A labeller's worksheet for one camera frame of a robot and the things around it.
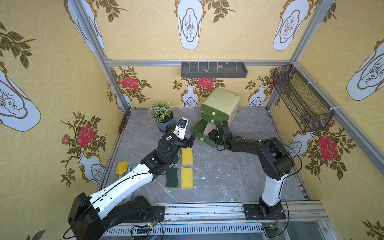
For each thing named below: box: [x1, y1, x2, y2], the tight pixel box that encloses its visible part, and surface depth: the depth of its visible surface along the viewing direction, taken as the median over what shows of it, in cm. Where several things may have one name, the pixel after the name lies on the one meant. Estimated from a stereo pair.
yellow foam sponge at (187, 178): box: [181, 167, 194, 189], surface depth 86 cm
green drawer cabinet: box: [191, 88, 241, 138], surface depth 98 cm
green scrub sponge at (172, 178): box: [165, 167, 179, 189], surface depth 85 cm
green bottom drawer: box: [192, 119, 217, 148], surface depth 100 cm
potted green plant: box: [147, 101, 174, 132], surface depth 97 cm
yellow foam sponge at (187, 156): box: [181, 147, 194, 165], surface depth 96 cm
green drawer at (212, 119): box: [201, 113, 228, 126], surface depth 100 cm
